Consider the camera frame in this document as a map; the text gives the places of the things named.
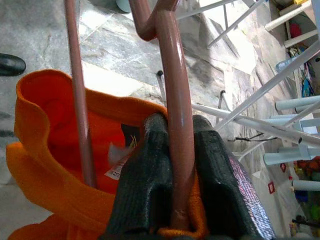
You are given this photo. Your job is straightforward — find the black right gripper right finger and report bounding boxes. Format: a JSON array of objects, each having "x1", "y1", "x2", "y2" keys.
[{"x1": 192, "y1": 114, "x2": 276, "y2": 240}]

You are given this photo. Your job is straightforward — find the brown pink clothes hanger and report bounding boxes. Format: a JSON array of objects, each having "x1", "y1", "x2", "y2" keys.
[{"x1": 63, "y1": 0, "x2": 198, "y2": 232}]

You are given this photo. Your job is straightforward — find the orange shirt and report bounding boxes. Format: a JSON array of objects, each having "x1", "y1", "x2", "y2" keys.
[{"x1": 6, "y1": 68, "x2": 210, "y2": 240}]

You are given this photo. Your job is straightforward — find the pale grey folding table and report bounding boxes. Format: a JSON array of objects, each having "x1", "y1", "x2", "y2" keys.
[{"x1": 154, "y1": 0, "x2": 320, "y2": 166}]

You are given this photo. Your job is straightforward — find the pale blue tube frame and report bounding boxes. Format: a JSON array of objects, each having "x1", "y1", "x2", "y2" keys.
[{"x1": 262, "y1": 94, "x2": 320, "y2": 193}]

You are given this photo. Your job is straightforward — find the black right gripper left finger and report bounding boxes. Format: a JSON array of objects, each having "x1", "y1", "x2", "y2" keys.
[{"x1": 99, "y1": 112, "x2": 173, "y2": 240}]

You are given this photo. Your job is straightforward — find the white beige high chair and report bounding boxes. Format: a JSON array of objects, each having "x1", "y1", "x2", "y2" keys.
[{"x1": 264, "y1": 0, "x2": 320, "y2": 48}]

